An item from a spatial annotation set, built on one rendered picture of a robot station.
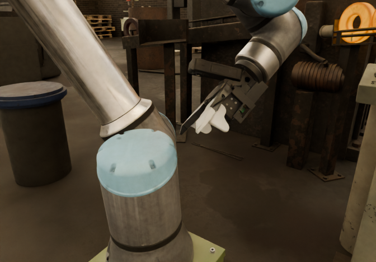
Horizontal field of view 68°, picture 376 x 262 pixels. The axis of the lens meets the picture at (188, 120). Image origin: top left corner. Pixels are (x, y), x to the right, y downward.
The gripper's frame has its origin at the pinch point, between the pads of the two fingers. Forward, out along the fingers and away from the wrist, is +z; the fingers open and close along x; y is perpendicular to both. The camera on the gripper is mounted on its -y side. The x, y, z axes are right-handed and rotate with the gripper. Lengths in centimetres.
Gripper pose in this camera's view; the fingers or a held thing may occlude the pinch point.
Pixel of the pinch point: (184, 131)
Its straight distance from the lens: 57.8
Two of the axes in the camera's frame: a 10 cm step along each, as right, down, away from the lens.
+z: -6.5, 7.4, -2.0
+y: 7.3, 6.7, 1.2
